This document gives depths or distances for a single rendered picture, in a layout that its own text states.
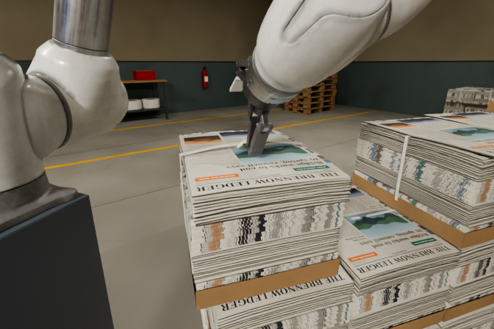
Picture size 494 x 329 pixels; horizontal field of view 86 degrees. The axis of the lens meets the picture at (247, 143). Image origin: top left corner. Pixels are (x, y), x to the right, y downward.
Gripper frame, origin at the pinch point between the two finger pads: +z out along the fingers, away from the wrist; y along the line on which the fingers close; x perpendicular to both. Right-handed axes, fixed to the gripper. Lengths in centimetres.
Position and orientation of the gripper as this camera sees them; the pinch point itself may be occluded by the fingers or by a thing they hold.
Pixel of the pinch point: (240, 116)
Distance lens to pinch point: 61.3
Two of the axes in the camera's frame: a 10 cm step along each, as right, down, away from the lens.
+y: 1.3, 9.8, -1.6
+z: -2.6, 1.9, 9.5
